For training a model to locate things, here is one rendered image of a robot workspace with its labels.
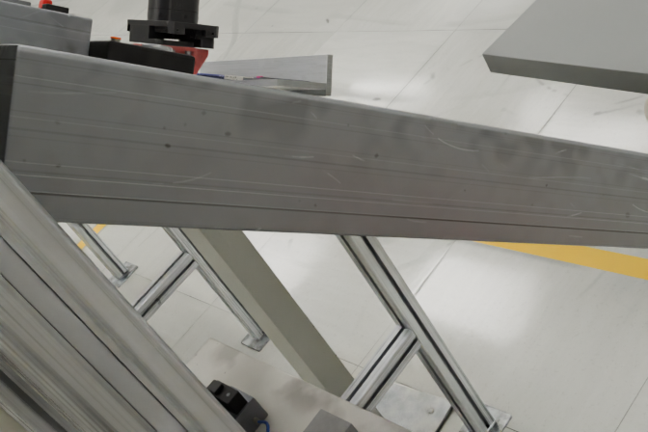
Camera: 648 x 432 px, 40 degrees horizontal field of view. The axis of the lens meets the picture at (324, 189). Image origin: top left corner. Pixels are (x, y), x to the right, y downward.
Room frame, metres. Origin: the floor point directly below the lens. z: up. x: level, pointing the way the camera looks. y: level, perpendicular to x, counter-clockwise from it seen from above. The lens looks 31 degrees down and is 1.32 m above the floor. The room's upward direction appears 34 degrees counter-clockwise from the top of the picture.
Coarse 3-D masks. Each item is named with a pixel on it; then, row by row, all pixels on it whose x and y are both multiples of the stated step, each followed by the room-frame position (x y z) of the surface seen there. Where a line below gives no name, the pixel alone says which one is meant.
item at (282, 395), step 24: (192, 360) 0.99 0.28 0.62; (216, 360) 0.96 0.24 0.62; (240, 360) 0.93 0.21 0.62; (240, 384) 0.89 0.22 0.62; (264, 384) 0.86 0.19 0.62; (288, 384) 0.84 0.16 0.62; (264, 408) 0.82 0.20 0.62; (288, 408) 0.80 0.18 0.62; (312, 408) 0.78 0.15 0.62; (336, 408) 0.76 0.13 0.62; (360, 408) 0.73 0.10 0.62
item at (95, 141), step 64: (0, 64) 0.33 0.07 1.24; (64, 64) 0.32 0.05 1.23; (128, 64) 0.33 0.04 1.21; (0, 128) 0.31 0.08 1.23; (64, 128) 0.32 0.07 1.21; (128, 128) 0.32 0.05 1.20; (192, 128) 0.33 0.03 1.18; (256, 128) 0.34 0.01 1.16; (320, 128) 0.36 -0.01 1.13; (384, 128) 0.37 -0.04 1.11; (448, 128) 0.39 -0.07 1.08; (64, 192) 0.31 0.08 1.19; (128, 192) 0.32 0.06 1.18; (192, 192) 0.33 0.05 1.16; (256, 192) 0.34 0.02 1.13; (320, 192) 0.35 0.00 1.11; (384, 192) 0.36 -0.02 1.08; (448, 192) 0.38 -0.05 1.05; (512, 192) 0.39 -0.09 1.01; (576, 192) 0.41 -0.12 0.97; (640, 192) 0.44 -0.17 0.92
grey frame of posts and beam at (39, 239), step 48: (0, 192) 0.26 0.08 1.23; (48, 240) 0.26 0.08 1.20; (0, 288) 0.25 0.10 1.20; (96, 288) 0.26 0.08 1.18; (384, 288) 1.14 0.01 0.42; (0, 336) 0.25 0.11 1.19; (48, 336) 0.25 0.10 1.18; (96, 336) 0.26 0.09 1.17; (144, 336) 0.26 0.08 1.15; (432, 336) 1.15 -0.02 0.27; (0, 384) 0.91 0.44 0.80; (48, 384) 0.25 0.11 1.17; (96, 384) 0.25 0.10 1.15; (144, 384) 0.26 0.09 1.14; (192, 384) 0.26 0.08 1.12
